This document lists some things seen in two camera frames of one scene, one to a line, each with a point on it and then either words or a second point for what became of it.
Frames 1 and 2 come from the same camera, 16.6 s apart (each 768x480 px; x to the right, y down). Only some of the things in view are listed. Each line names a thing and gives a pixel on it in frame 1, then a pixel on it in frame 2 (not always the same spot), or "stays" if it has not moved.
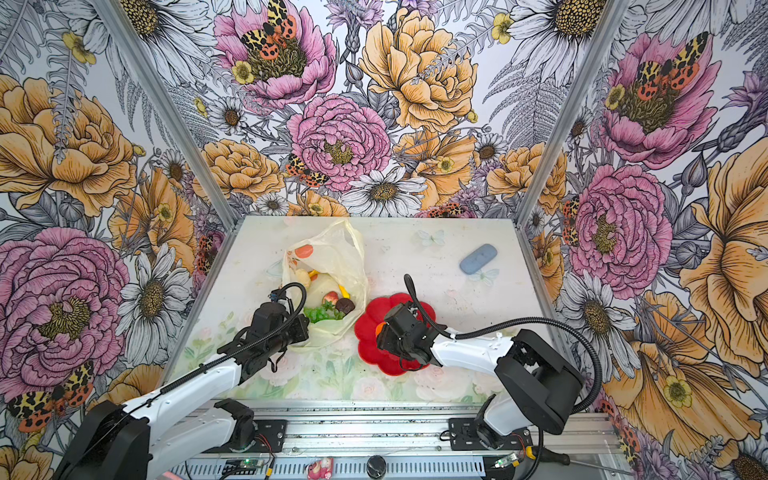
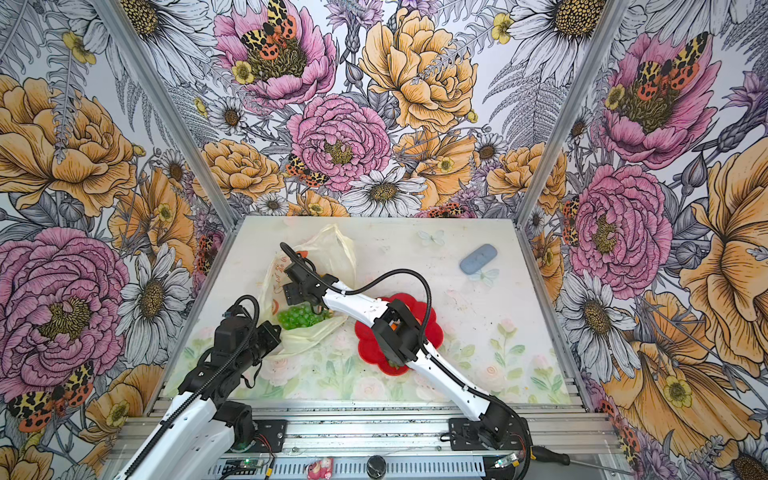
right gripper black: (385, 342) → (291, 293)
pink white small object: (321, 469) stays
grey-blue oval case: (478, 258) stays
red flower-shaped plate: (368, 346) stays
